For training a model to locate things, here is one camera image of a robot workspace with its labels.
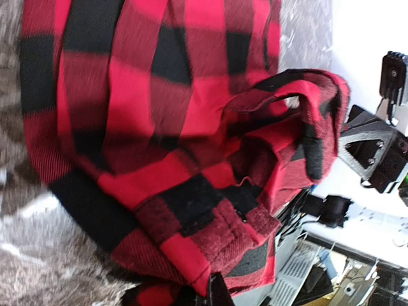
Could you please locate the black external camera mount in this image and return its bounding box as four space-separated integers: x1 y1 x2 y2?
301 195 353 228

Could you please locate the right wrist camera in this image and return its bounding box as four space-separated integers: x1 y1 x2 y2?
379 51 407 127

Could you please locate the white slotted cable duct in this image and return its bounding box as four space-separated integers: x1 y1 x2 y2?
269 244 319 306

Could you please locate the red black plaid shirt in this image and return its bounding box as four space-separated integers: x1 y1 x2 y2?
20 1 349 305

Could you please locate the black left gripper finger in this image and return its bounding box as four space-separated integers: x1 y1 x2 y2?
205 272 235 306

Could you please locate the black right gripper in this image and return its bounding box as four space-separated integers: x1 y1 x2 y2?
339 105 407 194

